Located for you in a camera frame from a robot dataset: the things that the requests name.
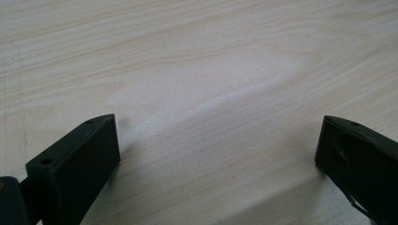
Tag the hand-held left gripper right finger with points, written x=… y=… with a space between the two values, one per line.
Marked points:
x=359 y=162

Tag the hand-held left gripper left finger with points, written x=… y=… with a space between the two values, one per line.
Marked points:
x=75 y=168

